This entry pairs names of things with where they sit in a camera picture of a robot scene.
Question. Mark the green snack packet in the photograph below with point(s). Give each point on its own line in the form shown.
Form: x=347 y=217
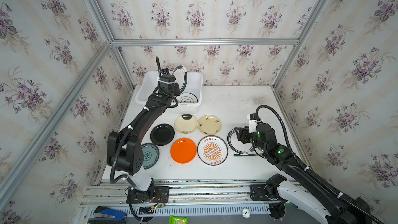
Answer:
x=178 y=220

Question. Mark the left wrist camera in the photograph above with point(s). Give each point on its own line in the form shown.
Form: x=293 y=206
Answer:
x=167 y=79

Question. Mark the white plate with sunburst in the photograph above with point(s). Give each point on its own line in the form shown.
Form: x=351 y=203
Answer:
x=212 y=150

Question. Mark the fork with green handle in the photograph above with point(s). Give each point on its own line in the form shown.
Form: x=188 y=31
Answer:
x=245 y=155

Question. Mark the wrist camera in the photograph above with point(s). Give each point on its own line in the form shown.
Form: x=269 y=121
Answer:
x=167 y=79
x=254 y=120

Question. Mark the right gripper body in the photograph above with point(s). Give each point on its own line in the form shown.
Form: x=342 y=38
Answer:
x=241 y=134

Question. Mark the cream plate with black patch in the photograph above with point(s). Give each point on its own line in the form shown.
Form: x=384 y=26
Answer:
x=186 y=124

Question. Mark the teal patterned plate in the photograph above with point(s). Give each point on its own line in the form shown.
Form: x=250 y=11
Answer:
x=151 y=155

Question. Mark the white plastic bin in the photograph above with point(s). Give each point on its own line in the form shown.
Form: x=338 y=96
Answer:
x=194 y=85

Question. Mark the blue stapler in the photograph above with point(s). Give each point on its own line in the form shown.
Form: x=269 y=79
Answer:
x=108 y=215

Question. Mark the small round gauge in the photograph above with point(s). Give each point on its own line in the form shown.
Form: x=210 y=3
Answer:
x=245 y=213

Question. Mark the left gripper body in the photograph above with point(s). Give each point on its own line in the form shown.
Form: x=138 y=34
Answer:
x=175 y=88

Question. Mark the black round plate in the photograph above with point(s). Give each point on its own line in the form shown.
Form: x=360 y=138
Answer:
x=162 y=134

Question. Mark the white plate with black rings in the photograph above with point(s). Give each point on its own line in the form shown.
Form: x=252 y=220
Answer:
x=187 y=98

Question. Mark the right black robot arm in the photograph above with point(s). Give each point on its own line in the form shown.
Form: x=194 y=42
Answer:
x=318 y=198

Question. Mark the cream plate with small motifs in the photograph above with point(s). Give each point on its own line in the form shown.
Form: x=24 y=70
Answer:
x=209 y=125

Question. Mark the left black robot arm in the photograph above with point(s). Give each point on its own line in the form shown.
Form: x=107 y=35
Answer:
x=124 y=148

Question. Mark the orange plate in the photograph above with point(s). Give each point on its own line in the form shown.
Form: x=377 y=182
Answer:
x=183 y=150

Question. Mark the white plate green red rim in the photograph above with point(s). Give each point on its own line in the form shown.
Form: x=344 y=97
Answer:
x=237 y=146

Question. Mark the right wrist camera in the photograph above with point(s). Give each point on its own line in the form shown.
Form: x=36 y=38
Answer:
x=254 y=120

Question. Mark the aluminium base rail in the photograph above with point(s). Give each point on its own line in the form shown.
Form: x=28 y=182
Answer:
x=183 y=198

